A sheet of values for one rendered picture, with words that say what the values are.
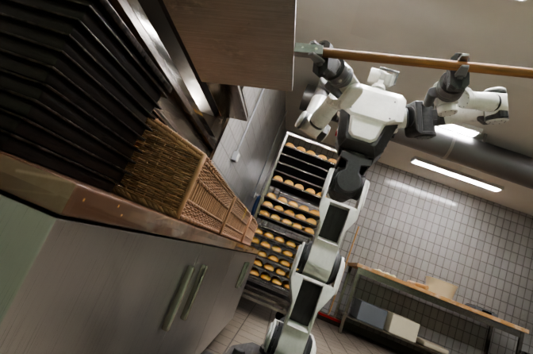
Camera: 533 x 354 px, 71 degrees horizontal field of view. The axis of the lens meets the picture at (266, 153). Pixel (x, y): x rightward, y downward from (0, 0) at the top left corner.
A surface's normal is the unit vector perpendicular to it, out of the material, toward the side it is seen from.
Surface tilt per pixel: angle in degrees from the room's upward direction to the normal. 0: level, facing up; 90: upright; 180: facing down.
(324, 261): 93
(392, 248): 90
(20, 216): 90
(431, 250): 90
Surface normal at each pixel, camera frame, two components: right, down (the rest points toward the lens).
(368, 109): -0.13, -0.29
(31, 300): 0.93, 0.34
